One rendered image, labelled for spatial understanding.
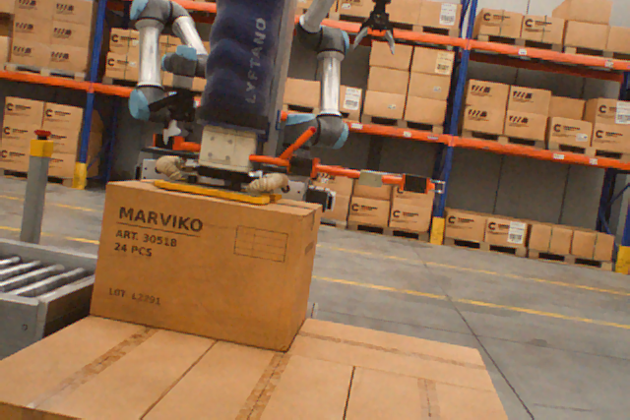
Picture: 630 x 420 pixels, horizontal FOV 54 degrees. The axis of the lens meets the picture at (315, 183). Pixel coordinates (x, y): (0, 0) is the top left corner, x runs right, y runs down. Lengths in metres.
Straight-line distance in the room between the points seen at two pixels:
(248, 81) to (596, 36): 8.36
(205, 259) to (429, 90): 7.65
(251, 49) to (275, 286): 0.71
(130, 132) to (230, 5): 9.14
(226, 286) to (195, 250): 0.14
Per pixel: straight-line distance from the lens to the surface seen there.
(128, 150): 11.02
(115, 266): 1.92
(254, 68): 1.90
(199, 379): 1.58
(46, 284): 2.31
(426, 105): 9.23
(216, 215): 1.80
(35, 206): 2.82
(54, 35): 10.21
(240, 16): 1.92
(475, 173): 10.65
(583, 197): 11.16
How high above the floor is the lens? 1.13
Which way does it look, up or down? 3 degrees down
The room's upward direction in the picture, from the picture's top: 9 degrees clockwise
